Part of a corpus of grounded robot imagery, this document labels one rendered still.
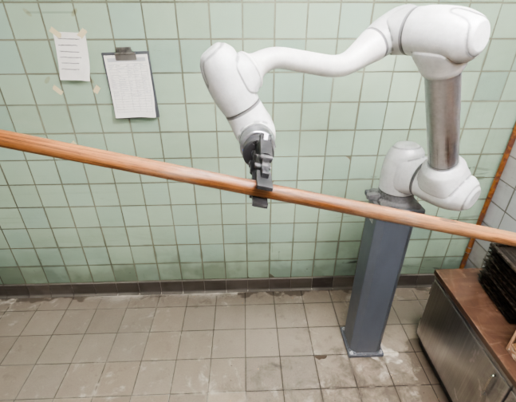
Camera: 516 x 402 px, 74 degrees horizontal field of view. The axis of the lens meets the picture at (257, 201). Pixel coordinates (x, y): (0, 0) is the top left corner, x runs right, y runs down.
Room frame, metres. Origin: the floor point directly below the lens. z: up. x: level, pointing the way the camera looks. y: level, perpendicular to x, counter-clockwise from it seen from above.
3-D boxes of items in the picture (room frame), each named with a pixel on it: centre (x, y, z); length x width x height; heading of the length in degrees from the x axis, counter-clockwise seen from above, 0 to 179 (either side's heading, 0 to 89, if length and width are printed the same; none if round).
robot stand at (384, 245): (1.36, -0.63, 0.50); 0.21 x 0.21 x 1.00; 2
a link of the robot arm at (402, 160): (1.35, -0.63, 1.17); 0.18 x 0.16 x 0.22; 33
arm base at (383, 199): (1.36, -0.61, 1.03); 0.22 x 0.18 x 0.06; 92
